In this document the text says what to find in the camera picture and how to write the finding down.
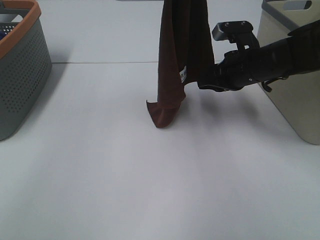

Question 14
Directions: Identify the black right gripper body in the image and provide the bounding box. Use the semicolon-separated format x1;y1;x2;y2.
197;49;259;92

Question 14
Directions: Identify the brown towel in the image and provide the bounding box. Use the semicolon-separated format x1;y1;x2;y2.
146;0;215;128

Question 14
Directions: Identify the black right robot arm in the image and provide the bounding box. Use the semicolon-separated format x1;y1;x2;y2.
197;20;320;93

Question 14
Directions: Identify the beige basket grey rim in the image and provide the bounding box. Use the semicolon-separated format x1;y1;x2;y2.
257;0;320;145

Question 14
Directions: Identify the grey perforated basket orange rim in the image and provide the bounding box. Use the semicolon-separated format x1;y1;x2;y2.
0;0;52;140

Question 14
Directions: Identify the blue item in grey basket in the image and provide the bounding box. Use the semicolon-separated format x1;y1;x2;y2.
0;31;6;40

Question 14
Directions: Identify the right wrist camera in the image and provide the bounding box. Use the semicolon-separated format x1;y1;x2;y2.
212;20;260;51

